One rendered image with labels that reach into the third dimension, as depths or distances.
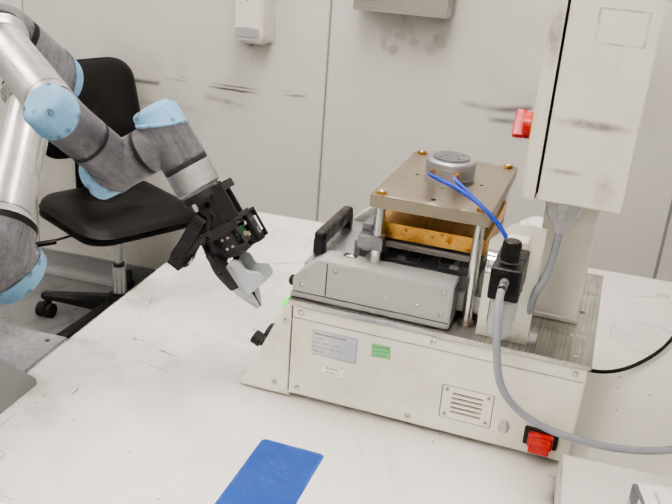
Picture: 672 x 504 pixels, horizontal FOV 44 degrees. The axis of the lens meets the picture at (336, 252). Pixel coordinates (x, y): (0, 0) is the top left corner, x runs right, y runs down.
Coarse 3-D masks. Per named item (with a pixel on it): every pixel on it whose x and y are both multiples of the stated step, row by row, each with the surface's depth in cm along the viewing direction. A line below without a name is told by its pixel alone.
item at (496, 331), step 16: (496, 304) 102; (496, 320) 101; (496, 336) 101; (496, 352) 102; (496, 368) 102; (496, 384) 103; (512, 400) 103; (528, 416) 104; (560, 432) 104; (608, 448) 105; (624, 448) 105; (640, 448) 105; (656, 448) 105
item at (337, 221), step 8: (344, 208) 145; (352, 208) 146; (336, 216) 141; (344, 216) 142; (352, 216) 147; (328, 224) 137; (336, 224) 138; (344, 224) 143; (352, 224) 148; (320, 232) 134; (328, 232) 135; (336, 232) 139; (320, 240) 134; (328, 240) 136; (320, 248) 135
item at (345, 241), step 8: (360, 224) 150; (344, 232) 145; (352, 232) 146; (336, 240) 142; (344, 240) 142; (352, 240) 142; (328, 248) 138; (336, 248) 138; (344, 248) 138; (352, 248) 139; (360, 248) 133; (312, 256) 134; (368, 256) 136; (480, 288) 127; (480, 296) 125; (456, 304) 126
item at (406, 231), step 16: (384, 224) 126; (400, 224) 126; (416, 224) 126; (432, 224) 126; (448, 224) 127; (464, 224) 128; (400, 240) 127; (416, 240) 126; (432, 240) 125; (448, 240) 123; (464, 240) 123; (448, 256) 125; (464, 256) 124
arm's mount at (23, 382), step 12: (0, 360) 123; (0, 372) 124; (12, 372) 127; (24, 372) 130; (0, 384) 124; (12, 384) 127; (24, 384) 130; (36, 384) 133; (0, 396) 125; (12, 396) 128; (0, 408) 125
